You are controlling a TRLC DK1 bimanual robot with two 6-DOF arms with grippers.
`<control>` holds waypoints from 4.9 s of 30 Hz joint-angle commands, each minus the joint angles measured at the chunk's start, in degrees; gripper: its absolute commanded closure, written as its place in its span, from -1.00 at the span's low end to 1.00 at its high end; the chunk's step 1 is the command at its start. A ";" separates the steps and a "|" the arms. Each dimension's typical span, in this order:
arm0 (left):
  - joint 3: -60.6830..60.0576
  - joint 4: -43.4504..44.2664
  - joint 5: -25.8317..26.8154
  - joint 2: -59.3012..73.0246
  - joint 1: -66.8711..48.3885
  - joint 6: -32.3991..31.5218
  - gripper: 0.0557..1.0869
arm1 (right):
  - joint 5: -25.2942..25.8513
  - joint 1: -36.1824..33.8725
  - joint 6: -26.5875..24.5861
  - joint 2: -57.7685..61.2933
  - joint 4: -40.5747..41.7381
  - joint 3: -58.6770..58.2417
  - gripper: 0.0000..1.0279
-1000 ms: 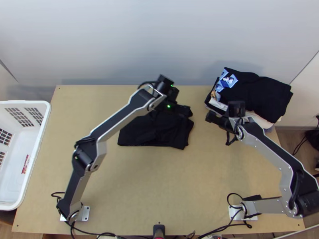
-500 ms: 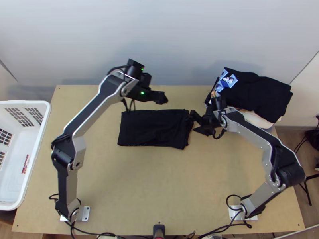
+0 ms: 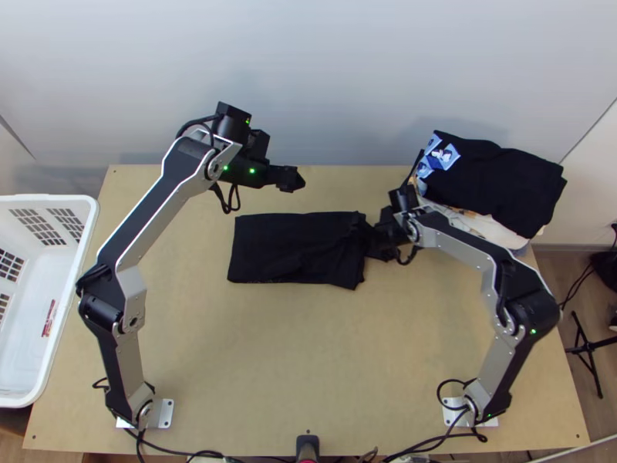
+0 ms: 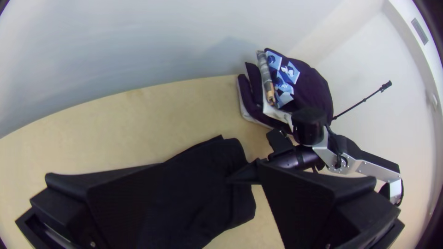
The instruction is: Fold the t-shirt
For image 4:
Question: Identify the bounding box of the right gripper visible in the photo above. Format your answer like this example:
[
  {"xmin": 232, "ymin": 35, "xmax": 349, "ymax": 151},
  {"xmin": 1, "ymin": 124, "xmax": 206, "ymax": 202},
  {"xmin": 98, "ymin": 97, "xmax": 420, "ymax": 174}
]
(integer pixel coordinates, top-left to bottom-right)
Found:
[{"xmin": 227, "ymin": 150, "xmax": 322, "ymax": 184}]

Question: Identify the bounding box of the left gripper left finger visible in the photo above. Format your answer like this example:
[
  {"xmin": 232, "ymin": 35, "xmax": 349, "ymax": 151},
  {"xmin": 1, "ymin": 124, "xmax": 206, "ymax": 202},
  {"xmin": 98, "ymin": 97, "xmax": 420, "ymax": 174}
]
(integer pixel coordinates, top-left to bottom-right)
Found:
[{"xmin": 29, "ymin": 164, "xmax": 168, "ymax": 249}]

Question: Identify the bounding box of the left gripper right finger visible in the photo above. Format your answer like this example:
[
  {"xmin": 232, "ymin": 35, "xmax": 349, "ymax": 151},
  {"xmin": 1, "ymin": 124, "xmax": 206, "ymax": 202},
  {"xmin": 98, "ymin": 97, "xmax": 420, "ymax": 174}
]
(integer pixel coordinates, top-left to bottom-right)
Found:
[{"xmin": 257, "ymin": 160, "xmax": 402, "ymax": 249}]

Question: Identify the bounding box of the black t-shirt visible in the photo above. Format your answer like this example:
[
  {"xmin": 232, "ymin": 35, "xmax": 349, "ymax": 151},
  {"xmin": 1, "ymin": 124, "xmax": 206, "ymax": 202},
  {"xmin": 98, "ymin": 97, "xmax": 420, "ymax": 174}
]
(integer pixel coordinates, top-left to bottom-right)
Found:
[{"xmin": 138, "ymin": 135, "xmax": 257, "ymax": 249}]

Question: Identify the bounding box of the pile of folded clothes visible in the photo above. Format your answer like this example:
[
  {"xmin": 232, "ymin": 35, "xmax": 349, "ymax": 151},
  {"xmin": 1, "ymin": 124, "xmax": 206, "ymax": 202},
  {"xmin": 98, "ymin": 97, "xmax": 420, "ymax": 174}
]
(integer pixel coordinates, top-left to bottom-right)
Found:
[{"xmin": 237, "ymin": 47, "xmax": 335, "ymax": 134}]

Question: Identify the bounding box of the black tripod stand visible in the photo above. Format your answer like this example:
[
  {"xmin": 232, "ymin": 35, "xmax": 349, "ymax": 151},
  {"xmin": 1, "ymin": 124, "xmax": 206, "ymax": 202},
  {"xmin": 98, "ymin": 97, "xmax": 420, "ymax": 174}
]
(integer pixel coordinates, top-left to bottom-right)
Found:
[{"xmin": 331, "ymin": 80, "xmax": 394, "ymax": 121}]

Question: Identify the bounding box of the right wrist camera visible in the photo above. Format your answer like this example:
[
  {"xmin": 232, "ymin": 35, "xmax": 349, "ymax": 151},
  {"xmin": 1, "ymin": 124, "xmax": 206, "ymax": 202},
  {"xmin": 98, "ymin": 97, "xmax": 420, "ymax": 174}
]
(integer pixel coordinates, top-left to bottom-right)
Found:
[{"xmin": 265, "ymin": 129, "xmax": 295, "ymax": 156}]

